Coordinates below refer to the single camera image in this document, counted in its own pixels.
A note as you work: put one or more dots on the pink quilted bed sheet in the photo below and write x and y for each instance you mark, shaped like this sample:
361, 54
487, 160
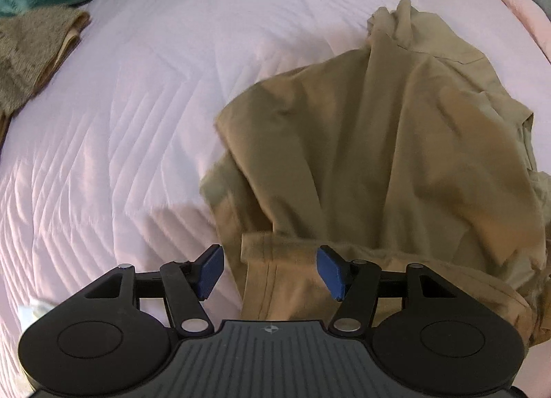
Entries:
150, 100

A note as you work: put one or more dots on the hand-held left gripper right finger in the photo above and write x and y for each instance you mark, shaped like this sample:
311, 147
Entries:
329, 271

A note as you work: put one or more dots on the pink pillow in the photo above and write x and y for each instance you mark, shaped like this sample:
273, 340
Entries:
529, 14

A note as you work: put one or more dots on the white cloth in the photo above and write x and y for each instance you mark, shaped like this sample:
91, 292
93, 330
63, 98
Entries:
32, 314

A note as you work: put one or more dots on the khaki shirt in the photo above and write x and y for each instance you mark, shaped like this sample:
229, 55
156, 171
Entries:
366, 144

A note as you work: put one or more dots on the brown fuzzy garment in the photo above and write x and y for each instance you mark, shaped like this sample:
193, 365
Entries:
26, 49

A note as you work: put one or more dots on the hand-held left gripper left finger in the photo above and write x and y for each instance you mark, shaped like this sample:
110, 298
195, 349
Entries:
211, 271

